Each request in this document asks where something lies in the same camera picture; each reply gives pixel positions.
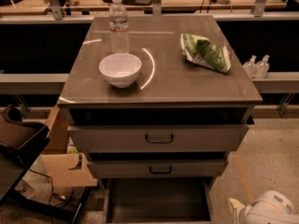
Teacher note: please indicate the clear sanitizer bottle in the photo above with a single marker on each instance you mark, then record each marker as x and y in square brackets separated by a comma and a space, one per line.
[249, 66]
[262, 67]

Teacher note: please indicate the clear plastic water bottle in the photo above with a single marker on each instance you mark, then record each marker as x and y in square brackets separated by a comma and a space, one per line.
[118, 27]

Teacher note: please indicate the grey top drawer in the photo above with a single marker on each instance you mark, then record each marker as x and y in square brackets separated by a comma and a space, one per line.
[159, 129]

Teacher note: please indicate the left clear sanitizer bottle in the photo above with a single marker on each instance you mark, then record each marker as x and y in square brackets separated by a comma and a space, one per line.
[249, 66]

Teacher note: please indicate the grey drawer cabinet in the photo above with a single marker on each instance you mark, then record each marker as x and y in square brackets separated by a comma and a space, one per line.
[166, 78]

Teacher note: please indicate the black cart with tray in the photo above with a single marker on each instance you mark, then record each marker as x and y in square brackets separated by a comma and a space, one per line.
[21, 142]

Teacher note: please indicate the brown cardboard box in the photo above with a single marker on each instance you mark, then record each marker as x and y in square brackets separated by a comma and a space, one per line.
[66, 169]

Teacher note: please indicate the green chip bag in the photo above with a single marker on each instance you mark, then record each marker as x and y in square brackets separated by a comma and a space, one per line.
[201, 51]

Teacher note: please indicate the grey drawer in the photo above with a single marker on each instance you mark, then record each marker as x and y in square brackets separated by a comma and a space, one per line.
[157, 201]
[156, 164]
[159, 129]

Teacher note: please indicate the grey bottom drawer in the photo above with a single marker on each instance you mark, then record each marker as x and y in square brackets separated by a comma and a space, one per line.
[157, 201]

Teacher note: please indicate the orange floor tape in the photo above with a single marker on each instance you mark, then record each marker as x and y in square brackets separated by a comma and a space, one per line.
[244, 176]

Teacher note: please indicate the right clear sanitizer bottle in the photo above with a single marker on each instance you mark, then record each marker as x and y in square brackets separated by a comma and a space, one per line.
[262, 67]

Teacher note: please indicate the grey middle drawer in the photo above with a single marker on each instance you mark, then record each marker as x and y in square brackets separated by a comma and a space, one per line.
[156, 164]

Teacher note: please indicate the white ceramic bowl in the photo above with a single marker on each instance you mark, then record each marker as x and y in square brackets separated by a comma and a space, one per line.
[120, 69]

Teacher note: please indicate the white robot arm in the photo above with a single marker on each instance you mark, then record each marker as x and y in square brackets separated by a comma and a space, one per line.
[271, 207]

